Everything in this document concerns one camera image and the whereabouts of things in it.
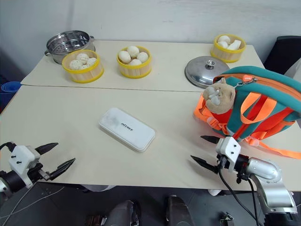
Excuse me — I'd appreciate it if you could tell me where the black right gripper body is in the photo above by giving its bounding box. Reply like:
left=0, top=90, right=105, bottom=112
left=215, top=153, right=230, bottom=174

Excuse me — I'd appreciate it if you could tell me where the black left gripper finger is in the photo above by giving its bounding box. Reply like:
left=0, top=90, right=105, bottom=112
left=35, top=142, right=59, bottom=155
left=48, top=157, right=77, bottom=181

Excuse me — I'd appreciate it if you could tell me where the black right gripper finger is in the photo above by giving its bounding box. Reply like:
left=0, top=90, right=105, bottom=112
left=200, top=135, right=221, bottom=145
left=190, top=155, right=220, bottom=175

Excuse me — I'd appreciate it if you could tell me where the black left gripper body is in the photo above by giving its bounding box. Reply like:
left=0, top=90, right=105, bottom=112
left=28, top=162, right=53, bottom=183

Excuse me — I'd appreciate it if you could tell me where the teal and orange backpack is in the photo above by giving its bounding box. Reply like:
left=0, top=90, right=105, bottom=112
left=193, top=66, right=301, bottom=161

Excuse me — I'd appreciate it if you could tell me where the white rectangular case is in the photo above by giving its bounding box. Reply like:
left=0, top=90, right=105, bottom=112
left=98, top=107, right=156, bottom=153

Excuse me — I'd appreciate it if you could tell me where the dark rounded shape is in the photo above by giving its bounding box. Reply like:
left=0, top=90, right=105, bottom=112
left=106, top=200, right=142, bottom=226
left=164, top=194, right=196, bottom=226

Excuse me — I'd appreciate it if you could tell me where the blue rolled mat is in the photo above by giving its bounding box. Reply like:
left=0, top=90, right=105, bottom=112
left=0, top=81, right=22, bottom=114

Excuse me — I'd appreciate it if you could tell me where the stainless steel pot lid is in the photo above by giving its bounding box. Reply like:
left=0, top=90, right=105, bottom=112
left=184, top=55, right=232, bottom=89

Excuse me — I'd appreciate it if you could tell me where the yellow-rimmed bamboo steamer basket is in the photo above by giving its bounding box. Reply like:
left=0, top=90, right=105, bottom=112
left=210, top=33, right=246, bottom=63
left=61, top=49, right=105, bottom=84
left=116, top=45, right=152, bottom=79

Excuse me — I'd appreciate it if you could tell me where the white wedge-shaped steamed bun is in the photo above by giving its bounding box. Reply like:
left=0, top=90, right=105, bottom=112
left=226, top=40, right=243, bottom=51

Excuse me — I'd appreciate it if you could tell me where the stainless steel steamer pot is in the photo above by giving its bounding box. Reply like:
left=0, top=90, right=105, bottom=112
left=44, top=30, right=96, bottom=65

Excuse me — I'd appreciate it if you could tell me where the black chair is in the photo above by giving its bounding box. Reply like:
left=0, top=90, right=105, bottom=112
left=262, top=35, right=301, bottom=76

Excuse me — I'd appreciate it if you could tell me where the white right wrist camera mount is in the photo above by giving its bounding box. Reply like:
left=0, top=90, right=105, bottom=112
left=215, top=137, right=242, bottom=172

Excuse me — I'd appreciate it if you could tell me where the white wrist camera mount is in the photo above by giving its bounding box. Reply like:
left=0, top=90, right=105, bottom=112
left=215, top=137, right=242, bottom=172
left=8, top=145, right=41, bottom=189

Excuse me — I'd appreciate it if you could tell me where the thin white cable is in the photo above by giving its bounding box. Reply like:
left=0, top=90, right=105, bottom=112
left=6, top=185, right=66, bottom=226

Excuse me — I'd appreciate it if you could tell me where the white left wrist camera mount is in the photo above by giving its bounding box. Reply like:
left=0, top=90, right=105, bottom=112
left=8, top=145, right=41, bottom=189

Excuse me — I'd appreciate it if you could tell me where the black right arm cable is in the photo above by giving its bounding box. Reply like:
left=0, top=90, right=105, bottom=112
left=217, top=161, right=265, bottom=226

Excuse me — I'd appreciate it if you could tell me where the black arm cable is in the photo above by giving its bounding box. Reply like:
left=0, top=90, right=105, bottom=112
left=0, top=141, right=15, bottom=152
left=217, top=161, right=265, bottom=226

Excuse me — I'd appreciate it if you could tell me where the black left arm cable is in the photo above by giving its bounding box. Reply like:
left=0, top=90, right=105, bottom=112
left=0, top=141, right=15, bottom=152

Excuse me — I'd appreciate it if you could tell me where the beige plush animal keychain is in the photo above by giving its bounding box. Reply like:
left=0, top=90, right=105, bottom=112
left=202, top=78, right=237, bottom=114

